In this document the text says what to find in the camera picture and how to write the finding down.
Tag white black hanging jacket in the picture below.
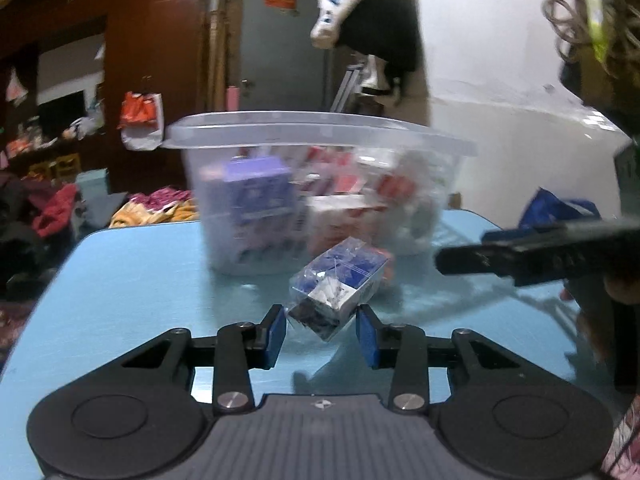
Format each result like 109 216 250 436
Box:
310 0 421 104

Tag white perforated plastic basket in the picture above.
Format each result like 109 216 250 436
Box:
164 110 477 275

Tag dark red wooden wardrobe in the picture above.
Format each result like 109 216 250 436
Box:
1 0 206 192

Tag blue white box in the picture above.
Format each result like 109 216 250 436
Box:
288 237 394 341

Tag grey door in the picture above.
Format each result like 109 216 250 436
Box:
239 0 328 112

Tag coiled cables on wall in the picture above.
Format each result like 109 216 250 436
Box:
541 0 616 61

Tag orange yellow blanket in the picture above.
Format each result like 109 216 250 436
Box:
108 186 200 229

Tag purple medicine box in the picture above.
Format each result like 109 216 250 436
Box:
222 155 297 263

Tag dark clothes pile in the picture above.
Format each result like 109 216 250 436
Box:
1 171 79 302

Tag red white hanging bag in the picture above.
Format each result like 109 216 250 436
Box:
118 91 165 152

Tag blue woven bag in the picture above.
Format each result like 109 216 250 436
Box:
518 188 601 229

